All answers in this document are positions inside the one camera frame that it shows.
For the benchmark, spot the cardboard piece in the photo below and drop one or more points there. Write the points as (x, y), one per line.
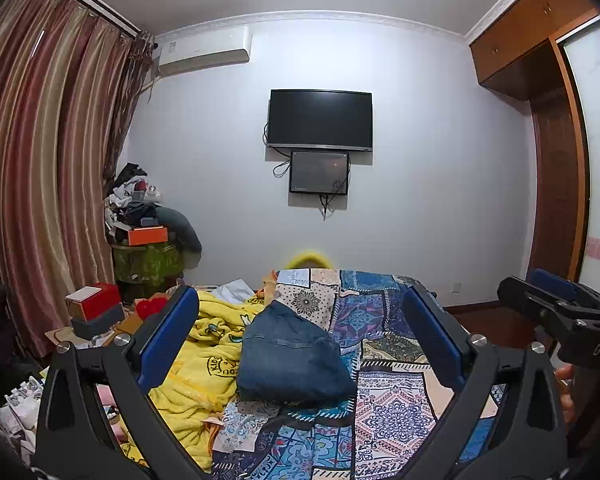
(62, 337)

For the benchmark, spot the wooden wardrobe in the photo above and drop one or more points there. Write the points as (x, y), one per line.
(555, 160)

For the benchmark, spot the dark grey cushion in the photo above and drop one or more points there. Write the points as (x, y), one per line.
(182, 230)

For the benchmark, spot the orange box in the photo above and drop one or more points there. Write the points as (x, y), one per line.
(147, 236)

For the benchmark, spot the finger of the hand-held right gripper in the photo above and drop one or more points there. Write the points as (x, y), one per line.
(530, 300)
(560, 285)

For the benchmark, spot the green covered cabinet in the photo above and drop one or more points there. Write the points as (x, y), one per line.
(147, 265)

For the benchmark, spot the pile of clothes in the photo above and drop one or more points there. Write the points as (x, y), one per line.
(130, 195)

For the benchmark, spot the blue denim jeans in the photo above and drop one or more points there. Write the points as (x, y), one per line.
(290, 355)

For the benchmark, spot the curtain rod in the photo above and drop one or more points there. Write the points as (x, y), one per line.
(90, 0)

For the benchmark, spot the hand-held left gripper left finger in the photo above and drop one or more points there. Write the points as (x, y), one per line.
(170, 335)

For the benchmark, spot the small black wall monitor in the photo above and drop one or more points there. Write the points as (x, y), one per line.
(319, 172)

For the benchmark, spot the blue patchwork bedspread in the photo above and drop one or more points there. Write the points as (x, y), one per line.
(395, 410)

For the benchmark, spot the white printed cloth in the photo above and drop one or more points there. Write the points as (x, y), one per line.
(17, 410)

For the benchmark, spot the yellow round object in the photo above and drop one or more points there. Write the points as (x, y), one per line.
(307, 259)

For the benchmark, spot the white air conditioner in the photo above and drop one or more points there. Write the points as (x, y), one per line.
(205, 50)

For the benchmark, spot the dark grey box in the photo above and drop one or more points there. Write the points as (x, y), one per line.
(97, 322)

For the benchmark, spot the black wall television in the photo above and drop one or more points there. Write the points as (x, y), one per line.
(320, 120)

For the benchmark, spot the person's right hand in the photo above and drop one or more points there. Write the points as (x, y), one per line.
(565, 390)

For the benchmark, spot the red box with white lid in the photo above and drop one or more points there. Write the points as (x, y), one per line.
(97, 297)

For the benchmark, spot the white wall socket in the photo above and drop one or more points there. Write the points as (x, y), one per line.
(455, 288)

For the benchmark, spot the red plush toy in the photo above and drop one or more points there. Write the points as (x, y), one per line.
(150, 307)

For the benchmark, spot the striped curtain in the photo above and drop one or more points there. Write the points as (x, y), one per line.
(40, 160)

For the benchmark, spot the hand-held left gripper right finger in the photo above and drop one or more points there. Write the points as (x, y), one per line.
(435, 340)

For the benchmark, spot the yellow cartoon blanket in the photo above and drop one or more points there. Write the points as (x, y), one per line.
(200, 385)

